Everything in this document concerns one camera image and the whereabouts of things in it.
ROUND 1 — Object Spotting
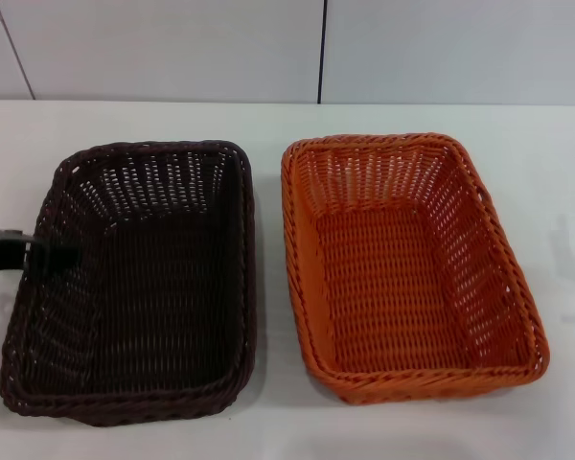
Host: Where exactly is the dark brown woven basket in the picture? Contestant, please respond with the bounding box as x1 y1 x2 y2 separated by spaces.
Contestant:
0 138 259 423

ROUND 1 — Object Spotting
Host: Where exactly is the orange woven basket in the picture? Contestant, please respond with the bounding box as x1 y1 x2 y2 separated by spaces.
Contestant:
281 128 552 395

